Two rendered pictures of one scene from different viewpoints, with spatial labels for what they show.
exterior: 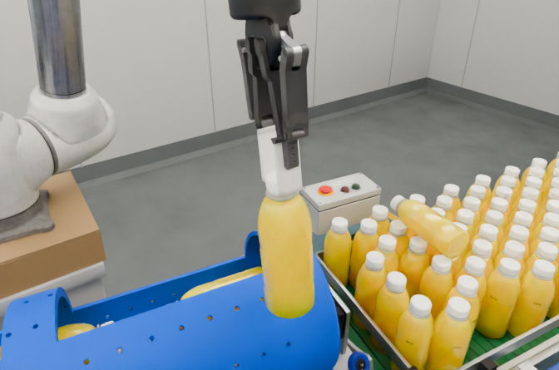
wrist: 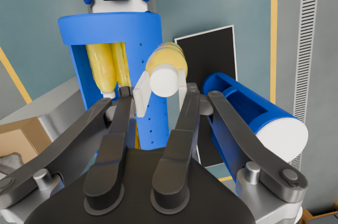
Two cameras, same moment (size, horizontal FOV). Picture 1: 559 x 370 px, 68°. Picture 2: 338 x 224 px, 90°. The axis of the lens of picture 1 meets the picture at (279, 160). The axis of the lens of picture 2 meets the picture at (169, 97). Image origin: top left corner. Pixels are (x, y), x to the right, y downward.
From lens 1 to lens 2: 0.48 m
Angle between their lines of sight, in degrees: 76
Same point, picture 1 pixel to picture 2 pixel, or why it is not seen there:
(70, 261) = (41, 136)
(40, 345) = not seen: hidden behind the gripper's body
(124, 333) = (145, 131)
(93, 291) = (53, 117)
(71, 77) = not seen: outside the picture
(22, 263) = not seen: hidden behind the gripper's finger
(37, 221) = (12, 163)
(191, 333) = (151, 100)
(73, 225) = (14, 142)
